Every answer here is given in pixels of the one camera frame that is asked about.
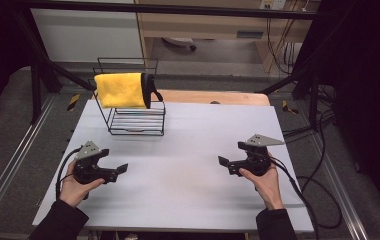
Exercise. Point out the light wooden desk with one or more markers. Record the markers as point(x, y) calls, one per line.
point(211, 25)

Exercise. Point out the office chair base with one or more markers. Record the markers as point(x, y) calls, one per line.
point(181, 41)

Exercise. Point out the aluminium floor rail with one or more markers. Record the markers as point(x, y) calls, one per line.
point(14, 160)
point(341, 190)

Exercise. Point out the white cabinet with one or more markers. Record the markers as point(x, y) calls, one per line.
point(88, 36)

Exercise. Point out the yellow black striped tape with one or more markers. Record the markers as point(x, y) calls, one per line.
point(73, 102)
point(288, 107)

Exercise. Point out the person's left hand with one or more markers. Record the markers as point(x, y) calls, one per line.
point(74, 191)

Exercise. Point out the white wall socket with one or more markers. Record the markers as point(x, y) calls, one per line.
point(273, 4)

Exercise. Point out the wooden table board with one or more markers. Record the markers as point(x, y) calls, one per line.
point(211, 97)

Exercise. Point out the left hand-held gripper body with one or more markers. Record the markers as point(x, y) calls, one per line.
point(88, 150)

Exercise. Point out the person's right hand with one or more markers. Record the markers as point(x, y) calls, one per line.
point(266, 188)

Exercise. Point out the black metal frame strut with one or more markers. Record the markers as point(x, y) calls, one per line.
point(308, 80)
point(44, 63)

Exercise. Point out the yellow cloth with black trim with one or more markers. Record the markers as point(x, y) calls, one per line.
point(121, 90)

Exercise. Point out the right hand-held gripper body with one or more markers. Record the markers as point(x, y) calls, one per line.
point(259, 140)

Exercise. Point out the black metal frame crossbar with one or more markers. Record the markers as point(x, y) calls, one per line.
point(178, 10)

